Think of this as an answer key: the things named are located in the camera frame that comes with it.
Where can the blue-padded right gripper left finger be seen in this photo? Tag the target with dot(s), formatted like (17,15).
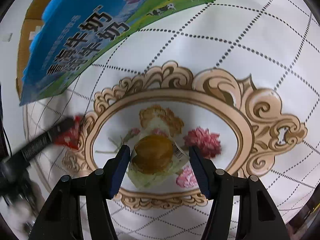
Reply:
(60,216)

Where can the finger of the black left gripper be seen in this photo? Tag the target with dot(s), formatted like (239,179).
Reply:
(29,151)

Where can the white wall switch left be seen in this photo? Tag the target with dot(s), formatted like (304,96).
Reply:
(6,37)

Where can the floral white table mat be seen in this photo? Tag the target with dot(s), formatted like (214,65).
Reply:
(238,79)

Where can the round pastry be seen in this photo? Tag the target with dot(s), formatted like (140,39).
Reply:
(154,157)

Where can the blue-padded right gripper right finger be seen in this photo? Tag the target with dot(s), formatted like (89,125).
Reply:
(259,217)

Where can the red white snack packet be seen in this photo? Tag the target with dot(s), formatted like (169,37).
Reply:
(70,138)

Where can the open cardboard milk box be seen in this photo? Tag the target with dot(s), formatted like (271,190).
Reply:
(61,38)

